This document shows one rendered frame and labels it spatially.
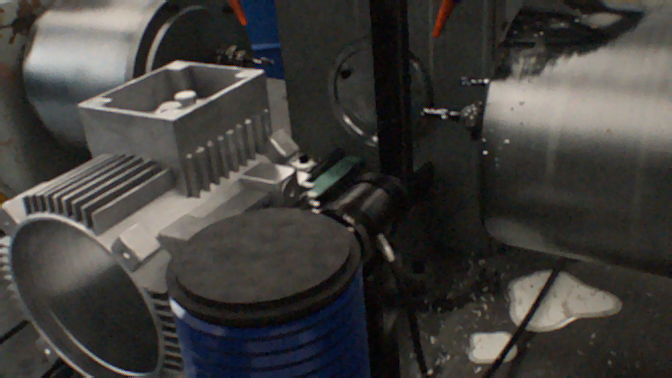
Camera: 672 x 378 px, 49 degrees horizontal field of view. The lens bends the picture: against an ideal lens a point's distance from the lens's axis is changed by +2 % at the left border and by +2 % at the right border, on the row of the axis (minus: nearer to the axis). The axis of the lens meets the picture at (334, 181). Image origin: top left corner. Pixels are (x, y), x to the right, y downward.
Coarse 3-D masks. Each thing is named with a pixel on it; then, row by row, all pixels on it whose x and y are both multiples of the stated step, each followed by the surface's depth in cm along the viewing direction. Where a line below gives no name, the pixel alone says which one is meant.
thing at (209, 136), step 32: (192, 64) 67; (128, 96) 63; (160, 96) 67; (192, 96) 62; (224, 96) 59; (256, 96) 63; (96, 128) 59; (128, 128) 57; (160, 128) 55; (192, 128) 57; (224, 128) 60; (256, 128) 63; (160, 160) 57; (192, 160) 57; (224, 160) 60; (192, 192) 58
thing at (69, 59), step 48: (96, 0) 92; (144, 0) 88; (192, 0) 92; (48, 48) 92; (96, 48) 88; (144, 48) 87; (192, 48) 93; (240, 48) 97; (48, 96) 93; (96, 96) 88
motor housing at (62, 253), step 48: (48, 192) 54; (96, 192) 53; (144, 192) 55; (240, 192) 61; (0, 240) 59; (48, 240) 61; (96, 240) 52; (48, 288) 63; (96, 288) 66; (144, 288) 52; (48, 336) 62; (96, 336) 64; (144, 336) 65
